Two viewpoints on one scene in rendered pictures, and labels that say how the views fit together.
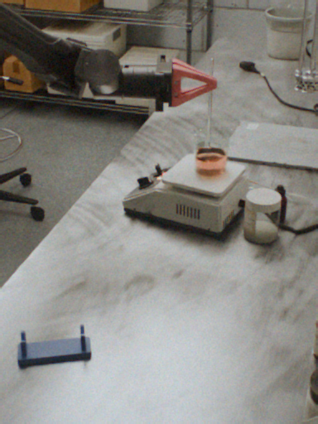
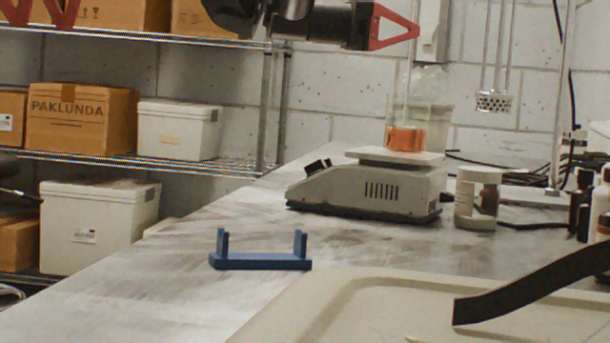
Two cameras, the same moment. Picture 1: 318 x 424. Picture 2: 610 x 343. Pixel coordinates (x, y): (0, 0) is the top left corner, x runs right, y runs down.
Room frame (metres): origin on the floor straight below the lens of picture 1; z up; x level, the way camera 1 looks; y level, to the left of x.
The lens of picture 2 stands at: (-0.28, 0.28, 0.96)
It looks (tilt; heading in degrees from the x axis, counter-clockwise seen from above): 4 degrees down; 349
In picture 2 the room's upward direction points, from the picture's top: 5 degrees clockwise
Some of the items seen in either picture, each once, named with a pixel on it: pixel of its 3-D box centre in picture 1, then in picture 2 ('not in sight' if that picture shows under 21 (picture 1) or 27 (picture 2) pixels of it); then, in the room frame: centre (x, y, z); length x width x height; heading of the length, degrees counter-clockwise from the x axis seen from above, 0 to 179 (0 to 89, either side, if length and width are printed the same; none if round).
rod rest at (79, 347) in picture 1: (53, 343); (261, 248); (0.74, 0.14, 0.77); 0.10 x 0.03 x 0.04; 99
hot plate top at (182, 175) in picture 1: (204, 174); (396, 155); (1.11, -0.08, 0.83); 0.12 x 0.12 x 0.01; 61
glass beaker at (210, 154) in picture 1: (212, 151); (408, 125); (1.12, -0.10, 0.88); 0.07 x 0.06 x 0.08; 77
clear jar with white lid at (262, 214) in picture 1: (262, 216); (477, 198); (1.04, -0.18, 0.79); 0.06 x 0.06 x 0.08
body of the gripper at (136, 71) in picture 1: (145, 82); (334, 23); (1.11, 0.02, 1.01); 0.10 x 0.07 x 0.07; 178
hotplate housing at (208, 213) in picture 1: (190, 192); (375, 184); (1.13, -0.06, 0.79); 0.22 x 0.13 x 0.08; 61
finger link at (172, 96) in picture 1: (188, 80); (384, 28); (1.11, -0.05, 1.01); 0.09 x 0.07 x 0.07; 88
